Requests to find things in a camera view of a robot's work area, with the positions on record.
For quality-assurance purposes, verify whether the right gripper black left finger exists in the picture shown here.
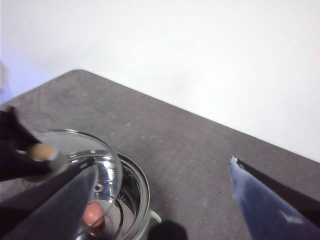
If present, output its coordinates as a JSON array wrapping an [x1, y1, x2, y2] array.
[[0, 158, 98, 240]]

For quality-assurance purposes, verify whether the black rounded object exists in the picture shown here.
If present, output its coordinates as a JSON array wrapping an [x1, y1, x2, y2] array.
[[149, 220, 188, 240]]

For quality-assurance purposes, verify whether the pale green electric cooking pot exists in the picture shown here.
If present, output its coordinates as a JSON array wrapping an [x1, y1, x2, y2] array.
[[82, 151, 164, 240]]

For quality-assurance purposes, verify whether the glass lid with green knob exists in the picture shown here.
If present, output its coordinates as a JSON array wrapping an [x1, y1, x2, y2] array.
[[23, 128, 124, 237]]

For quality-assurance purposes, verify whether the brown egg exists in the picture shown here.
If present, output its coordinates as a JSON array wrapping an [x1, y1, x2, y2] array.
[[83, 201, 105, 236]]

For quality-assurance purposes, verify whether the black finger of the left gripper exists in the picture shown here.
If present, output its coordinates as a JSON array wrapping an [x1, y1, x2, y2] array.
[[0, 149, 55, 182], [0, 104, 43, 151]]

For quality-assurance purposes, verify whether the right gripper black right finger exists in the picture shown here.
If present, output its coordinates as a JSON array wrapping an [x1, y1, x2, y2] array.
[[229, 156, 320, 240]]

